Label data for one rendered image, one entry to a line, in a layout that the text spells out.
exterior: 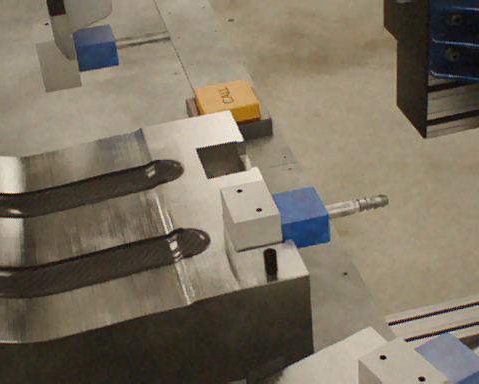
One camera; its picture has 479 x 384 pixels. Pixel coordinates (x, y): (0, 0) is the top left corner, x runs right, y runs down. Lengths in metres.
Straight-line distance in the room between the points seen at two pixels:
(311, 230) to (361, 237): 1.46
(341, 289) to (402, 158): 1.66
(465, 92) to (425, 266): 1.01
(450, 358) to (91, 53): 0.48
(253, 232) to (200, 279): 0.06
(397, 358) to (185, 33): 0.74
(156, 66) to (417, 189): 1.25
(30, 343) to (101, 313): 0.05
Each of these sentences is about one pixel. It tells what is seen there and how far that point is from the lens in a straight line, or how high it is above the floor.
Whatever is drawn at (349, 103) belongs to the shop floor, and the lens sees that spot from 2.74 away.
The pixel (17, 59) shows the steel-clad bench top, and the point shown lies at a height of 0.80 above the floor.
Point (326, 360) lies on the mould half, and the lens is 0.71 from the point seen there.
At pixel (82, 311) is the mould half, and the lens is 0.73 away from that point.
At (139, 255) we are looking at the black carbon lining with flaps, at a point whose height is 0.88.
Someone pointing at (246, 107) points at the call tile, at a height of 0.83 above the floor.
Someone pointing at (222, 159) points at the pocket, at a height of 0.87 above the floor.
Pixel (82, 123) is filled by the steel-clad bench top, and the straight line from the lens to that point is 1.14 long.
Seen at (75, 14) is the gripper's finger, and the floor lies 0.98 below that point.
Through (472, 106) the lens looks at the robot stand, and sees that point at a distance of 1.20.
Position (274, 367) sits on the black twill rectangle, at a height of 0.86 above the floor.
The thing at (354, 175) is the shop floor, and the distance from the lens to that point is 2.43.
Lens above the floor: 1.35
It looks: 34 degrees down
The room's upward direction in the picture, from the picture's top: 6 degrees counter-clockwise
